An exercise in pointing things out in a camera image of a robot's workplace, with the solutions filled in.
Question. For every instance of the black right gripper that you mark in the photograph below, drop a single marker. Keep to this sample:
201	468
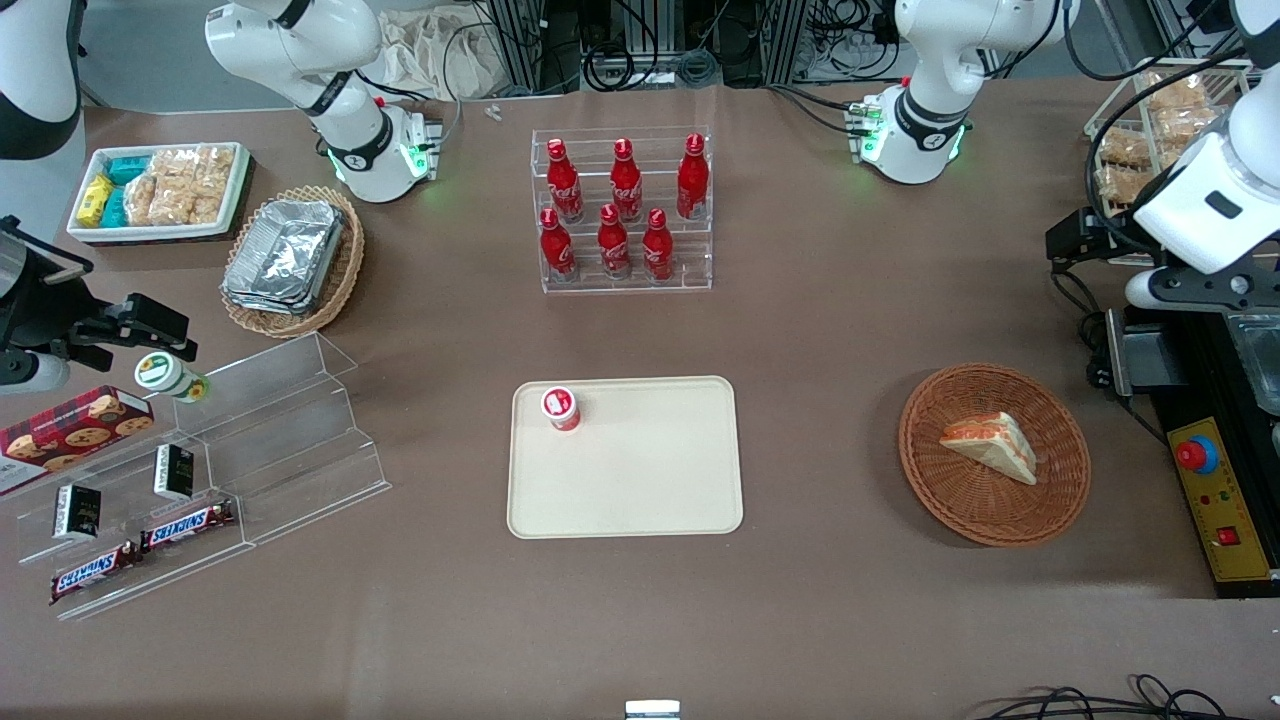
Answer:
32	300

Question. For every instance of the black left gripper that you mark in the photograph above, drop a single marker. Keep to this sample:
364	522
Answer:
1112	232

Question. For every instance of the triangular sandwich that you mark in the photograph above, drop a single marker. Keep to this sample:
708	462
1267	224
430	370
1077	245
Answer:
995	445

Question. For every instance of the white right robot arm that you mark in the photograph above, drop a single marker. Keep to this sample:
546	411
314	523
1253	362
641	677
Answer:
340	60

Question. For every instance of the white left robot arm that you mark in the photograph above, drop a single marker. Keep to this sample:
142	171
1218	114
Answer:
1205	200

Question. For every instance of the white rectangular snack tray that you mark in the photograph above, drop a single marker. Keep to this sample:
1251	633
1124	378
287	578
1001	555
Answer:
90	232

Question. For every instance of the oval light wicker basket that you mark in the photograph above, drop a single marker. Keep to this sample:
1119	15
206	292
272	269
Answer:
340	270

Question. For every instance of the round brown wicker basket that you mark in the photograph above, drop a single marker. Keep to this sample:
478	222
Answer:
960	500

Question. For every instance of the beige plastic tray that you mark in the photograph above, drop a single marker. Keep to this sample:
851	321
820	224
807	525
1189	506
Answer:
640	470

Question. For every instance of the green and white cup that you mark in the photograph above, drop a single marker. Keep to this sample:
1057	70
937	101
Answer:
165	374

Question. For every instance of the bagged fried snack pack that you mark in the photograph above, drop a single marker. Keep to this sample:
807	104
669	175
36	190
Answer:
1122	147
1118	185
1180	125
1175	92

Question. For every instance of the small black box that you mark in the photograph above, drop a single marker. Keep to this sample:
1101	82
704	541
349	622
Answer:
77	512
174	472

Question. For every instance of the red tartan cookie box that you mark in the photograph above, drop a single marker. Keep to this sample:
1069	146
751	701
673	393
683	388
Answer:
70	435

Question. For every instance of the stack of foil containers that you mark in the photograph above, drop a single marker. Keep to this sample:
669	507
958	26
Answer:
285	255

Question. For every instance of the clear acrylic stepped display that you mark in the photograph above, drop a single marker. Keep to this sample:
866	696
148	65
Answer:
290	440

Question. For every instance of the clear rice cracker pack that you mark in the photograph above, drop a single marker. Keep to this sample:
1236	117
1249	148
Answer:
172	163
215	162
143	200
195	202

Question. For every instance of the teal snack box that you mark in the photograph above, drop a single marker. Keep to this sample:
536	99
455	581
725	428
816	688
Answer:
127	169
115	207

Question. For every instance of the yellow snack box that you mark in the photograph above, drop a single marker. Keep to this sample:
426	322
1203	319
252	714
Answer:
95	198

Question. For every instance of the Snickers chocolate bar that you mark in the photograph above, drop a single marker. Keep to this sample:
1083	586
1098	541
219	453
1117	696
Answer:
92	572
188	525

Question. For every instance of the clear metal pan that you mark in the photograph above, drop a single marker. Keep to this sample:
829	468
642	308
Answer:
1260	355

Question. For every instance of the red emergency stop button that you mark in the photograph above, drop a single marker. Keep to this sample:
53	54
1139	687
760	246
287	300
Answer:
1196	455

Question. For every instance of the black control box yellow panel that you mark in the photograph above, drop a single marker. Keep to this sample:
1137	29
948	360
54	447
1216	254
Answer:
1215	500

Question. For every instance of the red cup with white lid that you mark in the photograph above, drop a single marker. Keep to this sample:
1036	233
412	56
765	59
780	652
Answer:
561	407

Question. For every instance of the beige cloth bag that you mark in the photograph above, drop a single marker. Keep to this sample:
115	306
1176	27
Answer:
430	50

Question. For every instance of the red cola bottle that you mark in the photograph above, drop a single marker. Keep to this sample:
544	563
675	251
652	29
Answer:
613	245
626	185
657	245
556	245
565	185
692	180

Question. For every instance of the clear acrylic bottle rack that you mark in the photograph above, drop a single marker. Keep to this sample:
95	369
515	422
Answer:
680	255

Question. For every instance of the small white device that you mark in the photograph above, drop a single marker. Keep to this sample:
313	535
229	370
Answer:
652	710

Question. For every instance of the grey metal bracket plate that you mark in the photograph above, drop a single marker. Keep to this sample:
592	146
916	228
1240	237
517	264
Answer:
1145	355

